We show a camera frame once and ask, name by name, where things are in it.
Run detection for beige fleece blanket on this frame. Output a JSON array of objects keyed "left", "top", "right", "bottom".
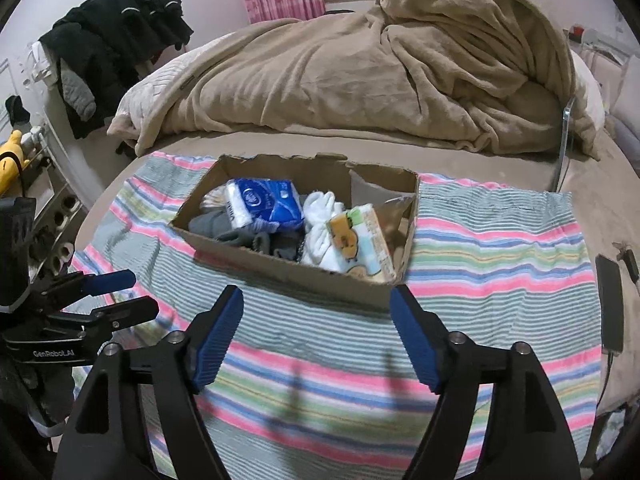
[{"left": 137, "top": 0, "right": 598, "bottom": 161}]

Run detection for black hanging clothes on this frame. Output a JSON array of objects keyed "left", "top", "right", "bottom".
[{"left": 37, "top": 0, "right": 195, "bottom": 141}]

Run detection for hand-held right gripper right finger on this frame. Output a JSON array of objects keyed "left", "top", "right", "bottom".
[{"left": 389, "top": 284, "right": 581, "bottom": 480}]

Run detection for striped towel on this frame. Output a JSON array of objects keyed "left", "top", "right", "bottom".
[{"left": 75, "top": 150, "right": 603, "bottom": 480}]

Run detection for white bedside rack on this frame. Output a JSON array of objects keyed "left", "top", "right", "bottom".
[{"left": 567, "top": 24, "right": 640, "bottom": 61}]

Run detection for blue tissue pack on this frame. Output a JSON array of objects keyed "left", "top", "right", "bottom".
[{"left": 225, "top": 178, "right": 306, "bottom": 233}]

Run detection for grey hanging garment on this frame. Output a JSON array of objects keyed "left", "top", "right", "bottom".
[{"left": 60, "top": 57, "right": 97, "bottom": 122}]

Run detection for transparent plastic panel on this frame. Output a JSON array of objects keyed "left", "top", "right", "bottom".
[{"left": 550, "top": 95, "right": 577, "bottom": 193}]

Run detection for bear print tissue pack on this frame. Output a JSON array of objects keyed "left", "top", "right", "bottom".
[{"left": 325, "top": 204, "right": 398, "bottom": 283}]

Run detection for black phone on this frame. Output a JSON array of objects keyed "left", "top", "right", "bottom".
[{"left": 595, "top": 255, "right": 626, "bottom": 353}]

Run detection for white socks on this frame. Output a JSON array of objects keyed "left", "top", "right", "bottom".
[{"left": 300, "top": 190, "right": 351, "bottom": 271}]

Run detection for cardboard box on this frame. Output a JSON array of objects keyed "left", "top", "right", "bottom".
[{"left": 167, "top": 152, "right": 421, "bottom": 311}]

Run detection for yellow plush toy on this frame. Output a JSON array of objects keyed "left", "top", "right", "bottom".
[{"left": 0, "top": 130, "right": 25, "bottom": 196}]

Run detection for white pillow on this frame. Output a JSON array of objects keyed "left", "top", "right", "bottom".
[{"left": 107, "top": 30, "right": 251, "bottom": 156}]

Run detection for black charger adapter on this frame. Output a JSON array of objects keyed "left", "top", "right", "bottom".
[{"left": 612, "top": 242, "right": 640, "bottom": 283}]

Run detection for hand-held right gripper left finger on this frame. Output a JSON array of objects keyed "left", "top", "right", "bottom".
[{"left": 51, "top": 284, "right": 246, "bottom": 480}]

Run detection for grey blue pillow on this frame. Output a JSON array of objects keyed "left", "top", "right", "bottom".
[{"left": 606, "top": 119, "right": 640, "bottom": 163}]

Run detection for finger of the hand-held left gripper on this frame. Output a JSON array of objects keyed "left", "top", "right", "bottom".
[
  {"left": 50, "top": 296, "right": 160, "bottom": 333},
  {"left": 35, "top": 269, "right": 137, "bottom": 311}
]

